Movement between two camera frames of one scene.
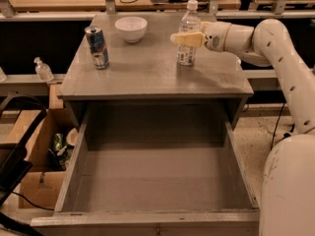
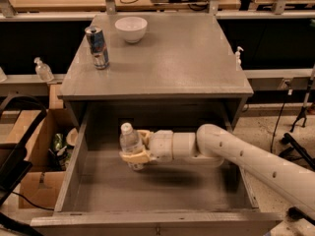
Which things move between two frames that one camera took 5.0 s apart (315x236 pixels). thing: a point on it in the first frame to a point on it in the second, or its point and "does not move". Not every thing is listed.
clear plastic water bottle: x=190 y=24 to x=131 y=143
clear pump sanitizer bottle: x=43 y=70 does not move
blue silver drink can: x=97 y=46 does not move
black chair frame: x=15 y=163 does not move
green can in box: x=58 y=141 does not move
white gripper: x=217 y=35 to x=161 y=145
